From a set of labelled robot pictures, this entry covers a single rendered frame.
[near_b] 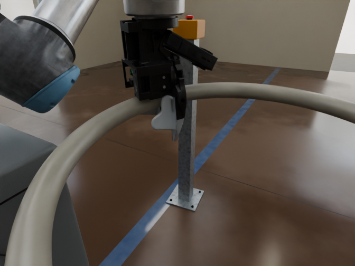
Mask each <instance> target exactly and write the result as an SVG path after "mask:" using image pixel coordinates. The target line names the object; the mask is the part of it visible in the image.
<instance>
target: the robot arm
mask: <svg viewBox="0 0 355 266"><path fill-rule="evenodd" d="M98 1H99V0H42V1H41V2H40V4H39V5H38V6H37V8H36V9H35V10H34V12H33V13H32V14H31V15H20V16H17V17H16V18H15V19H13V21H11V20H9V19H8V18H7V17H5V16H4V15H3V14H1V13H0V95H2V96H4V97H6V98H8V99H10V100H12V101H14V102H16V103H17V104H19V105H21V106H22V107H26V108H28V109H31V110H33V111H35V112H38V113H46V112H48V111H50V110H51V109H53V108H54V107H55V106H56V105H57V104H58V103H59V102H60V101H61V100H62V99H63V97H64V96H65V95H66V94H67V93H68V91H69V90H70V89H71V88H72V86H73V84H74V83H75V82H76V80H77V78H78V76H79V74H80V69H79V68H78V67H77V66H76V65H74V64H73V62H74V61H75V58H76V51H75V48H74V46H73V45H74V43H75V42H76V40H77V38H78V36H79V35H80V33H81V31H82V29H83V27H84V26H85V24H86V22H87V20H88V19H89V17H90V15H91V13H92V12H93V10H94V8H95V7H96V5H97V3H98ZM123 3H124V12H125V14H126V15H127V16H134V17H132V20H123V21H120V28H121V33H122V42H123V50H124V58H122V66H123V74H124V82H125V88H130V87H134V91H135V93H134V95H135V96H136V97H137V98H138V99H139V101H141V100H146V99H150V100H154V99H158V98H161V95H163V94H168V93H171V96H168V95H166V96H164V97H163V98H162V99H161V107H158V108H155V109H152V110H149V111H147V112H144V113H141V115H156V116H155V117H154V118H153V119H152V121H151V125H152V128H153V129H155V130H172V139H173V141H176V140H177V138H178V136H179V133H180V130H181V128H182V125H183V120H184V117H185V111H186V89H185V84H184V75H183V68H182V65H181V63H180V57H179V56H181V57H183V58H185V59H187V60H189V61H190V62H192V65H194V66H196V68H198V69H203V70H206V69H207V70H210V71H212V70H213V68H214V65H215V63H216V61H217V59H218V58H217V57H215V56H213V53H211V52H210V51H208V50H207V49H204V48H201V47H198V46H196V45H195V44H193V43H191V42H189V41H188V40H186V39H184V38H183V37H181V36H179V35H177V34H176V33H174V32H172V31H171V30H167V29H171V28H175V27H178V26H179V17H177V16H176V15H182V14H183V13H184V7H185V0H123ZM125 67H132V69H130V75H131V76H133V78H129V81H127V79H126V71H125Z"/></svg>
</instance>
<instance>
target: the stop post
mask: <svg viewBox="0 0 355 266"><path fill-rule="evenodd" d="M173 32H174V33H176V34H177V35H179V36H181V37H183V38H184V39H186V40H188V41H189V42H191V43H193V44H195V45H196V46H198V47H199V39H201V38H204V32H205V20H193V19H192V18H187V19H186V20H179V26H178V27H175V28H173ZM179 57H180V63H181V65H182V68H183V75H184V84H185V85H188V84H198V68H196V66H194V65H192V62H190V61H189V60H187V59H185V58H183V57H181V56H179ZM196 115H197V100H190V101H186V111H185V117H184V120H183V125H182V128H181V130H180V133H179V136H178V184H177V186H176V188H175V189H174V191H173V192H172V194H171V195H170V197H169V198H168V200H167V201H166V203H168V204H171V205H174V206H178V207H181V208H184V209H187V210H190V211H194V212H195V210H196V209H197V206H198V204H199V202H200V200H201V197H202V195H203V193H204V191H202V190H199V189H196V188H193V182H194V155H195V129H196Z"/></svg>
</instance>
